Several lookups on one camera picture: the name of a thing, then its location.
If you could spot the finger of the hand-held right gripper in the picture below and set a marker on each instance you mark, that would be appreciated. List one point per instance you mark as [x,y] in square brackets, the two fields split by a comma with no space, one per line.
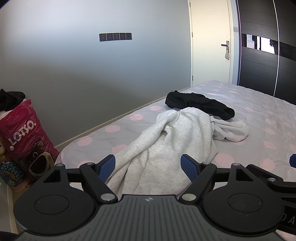
[293,160]
[277,183]

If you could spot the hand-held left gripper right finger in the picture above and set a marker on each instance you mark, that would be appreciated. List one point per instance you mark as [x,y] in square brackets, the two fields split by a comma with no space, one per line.
[188,165]

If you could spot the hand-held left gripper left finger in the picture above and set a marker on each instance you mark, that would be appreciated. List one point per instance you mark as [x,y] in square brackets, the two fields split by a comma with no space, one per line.
[107,168]

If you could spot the grey printed sweatshirt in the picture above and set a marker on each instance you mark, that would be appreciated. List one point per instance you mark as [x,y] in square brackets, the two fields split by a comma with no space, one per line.
[161,148]

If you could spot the white garment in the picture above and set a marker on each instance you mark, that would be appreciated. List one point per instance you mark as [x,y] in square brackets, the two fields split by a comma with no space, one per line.
[231,129]

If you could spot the grey bed with pink dots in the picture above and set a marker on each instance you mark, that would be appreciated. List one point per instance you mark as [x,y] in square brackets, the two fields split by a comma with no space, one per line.
[254,111]

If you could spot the black garment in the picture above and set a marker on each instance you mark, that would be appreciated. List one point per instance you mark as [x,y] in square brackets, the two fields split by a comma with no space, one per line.
[198,103]

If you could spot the red plastic bag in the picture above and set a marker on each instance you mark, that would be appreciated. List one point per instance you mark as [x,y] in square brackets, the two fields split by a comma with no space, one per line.
[20,129]

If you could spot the dark wardrobe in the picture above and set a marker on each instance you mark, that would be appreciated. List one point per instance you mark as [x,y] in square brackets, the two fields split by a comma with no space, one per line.
[254,69]

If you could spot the small hanging pouch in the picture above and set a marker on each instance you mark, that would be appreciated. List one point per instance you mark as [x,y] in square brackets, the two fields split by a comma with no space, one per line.
[227,54]

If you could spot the black cloth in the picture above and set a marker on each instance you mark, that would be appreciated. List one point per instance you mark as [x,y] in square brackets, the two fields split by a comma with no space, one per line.
[11,97]

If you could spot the white door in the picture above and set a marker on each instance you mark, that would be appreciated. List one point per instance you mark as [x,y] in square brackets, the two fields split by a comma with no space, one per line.
[208,46]

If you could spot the dark wall switch panel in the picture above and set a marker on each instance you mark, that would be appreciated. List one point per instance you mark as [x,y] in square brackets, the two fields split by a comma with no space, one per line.
[115,37]

